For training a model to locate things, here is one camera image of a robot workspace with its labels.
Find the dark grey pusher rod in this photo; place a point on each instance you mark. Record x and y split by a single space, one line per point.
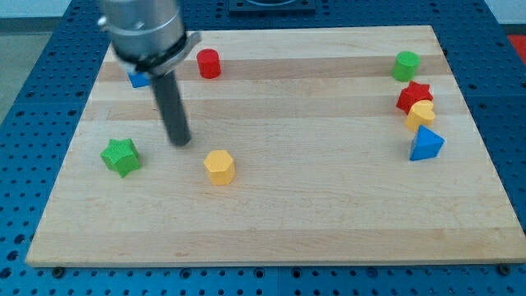
171 108

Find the yellow hexagon block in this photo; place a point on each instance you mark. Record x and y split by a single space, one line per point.
220 167

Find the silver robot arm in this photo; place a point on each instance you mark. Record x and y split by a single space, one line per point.
150 37

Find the blue cube block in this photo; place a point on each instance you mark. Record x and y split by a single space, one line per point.
138 80

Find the red cylinder block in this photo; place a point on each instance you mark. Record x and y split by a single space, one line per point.
208 63

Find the green star block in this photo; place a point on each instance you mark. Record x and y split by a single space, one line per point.
121 156

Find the wooden board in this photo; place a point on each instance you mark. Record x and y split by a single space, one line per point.
321 151

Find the green cylinder block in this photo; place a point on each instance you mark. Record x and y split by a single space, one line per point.
405 66

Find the red star block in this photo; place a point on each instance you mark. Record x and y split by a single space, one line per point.
413 93

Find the yellow heart block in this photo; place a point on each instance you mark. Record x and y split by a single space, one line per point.
421 113

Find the blue triangle block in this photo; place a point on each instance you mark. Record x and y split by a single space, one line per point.
426 144

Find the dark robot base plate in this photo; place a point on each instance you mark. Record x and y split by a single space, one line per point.
271 5

